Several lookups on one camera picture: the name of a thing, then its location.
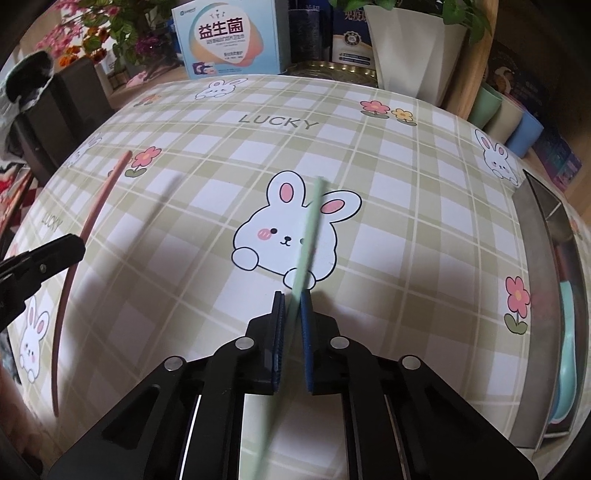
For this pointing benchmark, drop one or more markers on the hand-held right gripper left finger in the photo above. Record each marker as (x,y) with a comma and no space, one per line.
(278,341)

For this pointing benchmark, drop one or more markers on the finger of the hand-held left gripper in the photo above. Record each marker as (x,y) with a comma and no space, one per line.
(51,258)
(16,297)

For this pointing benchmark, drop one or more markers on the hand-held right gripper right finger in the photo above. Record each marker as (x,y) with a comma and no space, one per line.
(308,346)

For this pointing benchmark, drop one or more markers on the pink chopstick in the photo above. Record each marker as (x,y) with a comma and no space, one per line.
(92,217)

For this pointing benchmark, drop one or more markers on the light green chopstick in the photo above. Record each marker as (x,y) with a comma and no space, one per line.
(307,230)

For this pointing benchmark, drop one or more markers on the metal utensil tray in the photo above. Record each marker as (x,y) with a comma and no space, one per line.
(531,277)

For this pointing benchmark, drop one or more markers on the light green spoon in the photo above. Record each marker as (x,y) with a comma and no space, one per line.
(568,360)

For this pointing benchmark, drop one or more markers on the red printed bag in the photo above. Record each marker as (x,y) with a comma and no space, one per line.
(11,194)

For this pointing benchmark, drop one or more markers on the plaid bunny print tablecloth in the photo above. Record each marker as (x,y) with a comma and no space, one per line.
(184,277)

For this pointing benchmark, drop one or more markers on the black chair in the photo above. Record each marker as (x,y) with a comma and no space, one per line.
(69,106)

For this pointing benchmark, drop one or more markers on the white garment black lining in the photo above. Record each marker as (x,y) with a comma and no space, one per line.
(18,87)

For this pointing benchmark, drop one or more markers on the pink cloth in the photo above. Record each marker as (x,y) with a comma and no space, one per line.
(138,79)

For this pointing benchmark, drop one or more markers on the blue white carton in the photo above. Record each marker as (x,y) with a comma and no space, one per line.
(117,69)

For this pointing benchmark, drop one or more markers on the pink blossom plant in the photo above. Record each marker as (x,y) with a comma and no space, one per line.
(115,32)

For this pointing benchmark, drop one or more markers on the gold embossed tray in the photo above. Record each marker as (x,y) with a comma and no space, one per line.
(328,71)

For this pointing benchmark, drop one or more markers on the white blue box orange print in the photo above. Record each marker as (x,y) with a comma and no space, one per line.
(231,41)

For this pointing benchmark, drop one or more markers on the wooden shelf unit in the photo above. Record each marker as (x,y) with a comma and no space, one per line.
(457,99)

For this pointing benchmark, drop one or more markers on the green cup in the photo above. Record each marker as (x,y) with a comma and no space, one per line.
(485,108)

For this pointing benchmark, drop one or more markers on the red rose plant white pot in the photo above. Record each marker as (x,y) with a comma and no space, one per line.
(411,55)

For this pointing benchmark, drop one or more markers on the dark blue patterned box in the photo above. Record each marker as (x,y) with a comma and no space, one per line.
(309,32)

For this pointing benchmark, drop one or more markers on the small blue box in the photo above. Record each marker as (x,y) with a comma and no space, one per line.
(558,159)

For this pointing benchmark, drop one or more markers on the dark blue picture box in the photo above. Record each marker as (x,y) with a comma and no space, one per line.
(521,78)

